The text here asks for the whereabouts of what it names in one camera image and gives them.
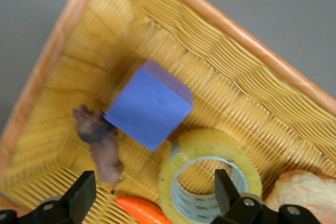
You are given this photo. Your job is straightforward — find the brown toy mushroom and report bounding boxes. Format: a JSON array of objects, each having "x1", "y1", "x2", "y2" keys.
[{"x1": 72, "y1": 104, "x2": 125, "y2": 195}]

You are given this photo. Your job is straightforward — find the orange toy carrot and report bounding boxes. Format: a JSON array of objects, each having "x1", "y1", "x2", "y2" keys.
[{"x1": 115, "y1": 195, "x2": 173, "y2": 224}]

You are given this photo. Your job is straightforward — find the toy croissant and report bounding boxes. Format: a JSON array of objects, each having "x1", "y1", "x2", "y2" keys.
[{"x1": 264, "y1": 169, "x2": 336, "y2": 224}]

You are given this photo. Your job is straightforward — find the yellow wicker tray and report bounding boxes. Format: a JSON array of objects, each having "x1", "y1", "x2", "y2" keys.
[{"x1": 0, "y1": 0, "x2": 336, "y2": 224}]

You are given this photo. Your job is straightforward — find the purple foam cube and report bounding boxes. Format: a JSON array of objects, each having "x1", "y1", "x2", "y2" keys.
[{"x1": 102, "y1": 59, "x2": 195, "y2": 152}]

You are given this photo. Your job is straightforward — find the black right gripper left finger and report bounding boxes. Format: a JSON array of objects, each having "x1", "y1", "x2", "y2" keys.
[{"x1": 0, "y1": 170, "x2": 98, "y2": 224}]

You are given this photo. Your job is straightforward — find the yellow tape roll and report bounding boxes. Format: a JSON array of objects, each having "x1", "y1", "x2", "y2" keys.
[{"x1": 158, "y1": 127, "x2": 264, "y2": 224}]

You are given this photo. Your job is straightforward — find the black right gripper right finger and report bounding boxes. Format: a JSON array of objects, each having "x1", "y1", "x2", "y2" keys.
[{"x1": 214, "y1": 168, "x2": 322, "y2": 224}]

